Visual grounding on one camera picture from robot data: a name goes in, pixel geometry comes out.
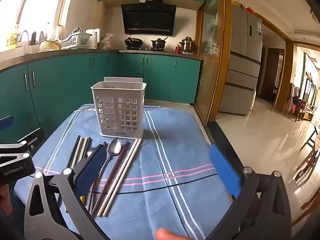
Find grey kitchen countertop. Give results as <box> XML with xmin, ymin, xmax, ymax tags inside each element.
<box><xmin>0</xmin><ymin>48</ymin><xmax>203</xmax><ymax>72</ymax></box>

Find clear plastic bag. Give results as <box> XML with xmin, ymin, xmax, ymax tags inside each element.
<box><xmin>101</xmin><ymin>33</ymin><xmax>115</xmax><ymax>50</ymax></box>

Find green garland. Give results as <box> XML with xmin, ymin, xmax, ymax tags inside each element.
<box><xmin>301</xmin><ymin>52</ymin><xmax>307</xmax><ymax>94</ymax></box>

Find black cooking pot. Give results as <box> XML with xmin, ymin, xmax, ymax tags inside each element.
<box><xmin>151</xmin><ymin>37</ymin><xmax>169</xmax><ymax>49</ymax></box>

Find person's left hand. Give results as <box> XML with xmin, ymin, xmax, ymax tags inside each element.
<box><xmin>0</xmin><ymin>185</ymin><xmax>13</xmax><ymax>215</ymax></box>

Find white plastic utensil holder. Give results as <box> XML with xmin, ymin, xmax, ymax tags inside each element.
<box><xmin>90</xmin><ymin>77</ymin><xmax>147</xmax><ymax>139</ymax></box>

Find dark metal chopstick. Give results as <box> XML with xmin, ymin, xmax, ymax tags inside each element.
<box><xmin>65</xmin><ymin>135</ymin><xmax>81</xmax><ymax>168</ymax></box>

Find black range hood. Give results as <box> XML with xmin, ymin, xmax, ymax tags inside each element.
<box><xmin>121</xmin><ymin>0</ymin><xmax>177</xmax><ymax>37</ymax></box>

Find dark wooden door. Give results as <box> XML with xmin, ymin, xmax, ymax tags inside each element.
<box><xmin>259</xmin><ymin>47</ymin><xmax>285</xmax><ymax>103</ymax></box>

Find metal faucet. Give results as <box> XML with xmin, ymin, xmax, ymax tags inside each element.
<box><xmin>16</xmin><ymin>30</ymin><xmax>31</xmax><ymax>55</ymax></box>

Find kitchen window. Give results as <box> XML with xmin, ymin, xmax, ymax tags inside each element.
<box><xmin>0</xmin><ymin>0</ymin><xmax>69</xmax><ymax>53</ymax></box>

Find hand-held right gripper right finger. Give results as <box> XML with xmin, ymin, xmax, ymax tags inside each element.
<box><xmin>206</xmin><ymin>144</ymin><xmax>293</xmax><ymax>240</ymax></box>

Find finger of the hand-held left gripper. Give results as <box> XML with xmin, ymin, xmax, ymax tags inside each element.
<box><xmin>0</xmin><ymin>115</ymin><xmax>13</xmax><ymax>132</ymax></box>
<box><xmin>0</xmin><ymin>127</ymin><xmax>45</xmax><ymax>168</ymax></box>

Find beige basin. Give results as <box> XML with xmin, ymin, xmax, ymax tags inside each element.
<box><xmin>39</xmin><ymin>39</ymin><xmax>61</xmax><ymax>52</ymax></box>

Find silver refrigerator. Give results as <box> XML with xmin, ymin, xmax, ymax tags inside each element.
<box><xmin>218</xmin><ymin>4</ymin><xmax>263</xmax><ymax>116</ymax></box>

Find large metal spoon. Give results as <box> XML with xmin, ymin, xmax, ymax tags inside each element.
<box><xmin>94</xmin><ymin>137</ymin><xmax>122</xmax><ymax>188</ymax></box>

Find white dish rack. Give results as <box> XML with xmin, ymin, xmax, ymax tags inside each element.
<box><xmin>54</xmin><ymin>27</ymin><xmax>92</xmax><ymax>50</ymax></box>

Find blue striped cloth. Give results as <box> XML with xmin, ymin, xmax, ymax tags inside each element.
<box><xmin>14</xmin><ymin>103</ymin><xmax>235</xmax><ymax>240</ymax></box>

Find gas stove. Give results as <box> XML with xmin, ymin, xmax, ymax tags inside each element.
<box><xmin>124</xmin><ymin>46</ymin><xmax>169</xmax><ymax>53</ymax></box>

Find black wok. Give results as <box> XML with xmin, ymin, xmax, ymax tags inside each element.
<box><xmin>124</xmin><ymin>36</ymin><xmax>144</xmax><ymax>48</ymax></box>

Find yellow bottle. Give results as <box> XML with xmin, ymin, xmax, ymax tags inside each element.
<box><xmin>6</xmin><ymin>31</ymin><xmax>18</xmax><ymax>47</ymax></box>

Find person's right hand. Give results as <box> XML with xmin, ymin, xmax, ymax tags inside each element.
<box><xmin>155</xmin><ymin>228</ymin><xmax>194</xmax><ymax>240</ymax></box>

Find wood framed glass door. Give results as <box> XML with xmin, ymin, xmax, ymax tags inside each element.
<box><xmin>194</xmin><ymin>0</ymin><xmax>232</xmax><ymax>127</ymax></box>

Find green lower kitchen cabinets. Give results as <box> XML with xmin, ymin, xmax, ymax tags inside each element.
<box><xmin>0</xmin><ymin>52</ymin><xmax>202</xmax><ymax>140</ymax></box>

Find stainless steel pot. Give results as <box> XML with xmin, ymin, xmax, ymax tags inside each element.
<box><xmin>179</xmin><ymin>37</ymin><xmax>195</xmax><ymax>54</ymax></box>

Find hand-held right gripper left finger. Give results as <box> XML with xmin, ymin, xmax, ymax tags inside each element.
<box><xmin>24</xmin><ymin>144</ymin><xmax>110</xmax><ymax>240</ymax></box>

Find white kitchen appliance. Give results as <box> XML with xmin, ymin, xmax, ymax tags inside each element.
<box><xmin>86</xmin><ymin>28</ymin><xmax>101</xmax><ymax>50</ymax></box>

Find wooden chair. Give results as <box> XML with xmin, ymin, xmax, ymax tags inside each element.
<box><xmin>293</xmin><ymin>125</ymin><xmax>320</xmax><ymax>183</ymax></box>
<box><xmin>287</xmin><ymin>82</ymin><xmax>313</xmax><ymax>122</ymax></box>
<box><xmin>291</xmin><ymin>186</ymin><xmax>320</xmax><ymax>228</ymax></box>

